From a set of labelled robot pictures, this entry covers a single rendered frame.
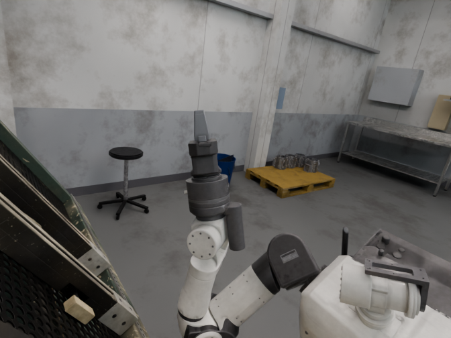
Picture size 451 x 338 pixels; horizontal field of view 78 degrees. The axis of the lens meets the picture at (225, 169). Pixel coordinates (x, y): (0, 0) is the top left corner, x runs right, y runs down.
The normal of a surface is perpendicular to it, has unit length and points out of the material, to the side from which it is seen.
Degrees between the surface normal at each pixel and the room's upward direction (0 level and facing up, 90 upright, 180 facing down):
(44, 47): 90
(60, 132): 90
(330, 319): 68
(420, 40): 90
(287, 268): 54
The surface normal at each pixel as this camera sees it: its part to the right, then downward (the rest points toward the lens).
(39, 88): 0.61, 0.33
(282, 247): -0.33, -0.37
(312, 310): -0.68, -0.25
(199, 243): -0.33, 0.19
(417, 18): -0.78, 0.11
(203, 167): 0.07, 0.16
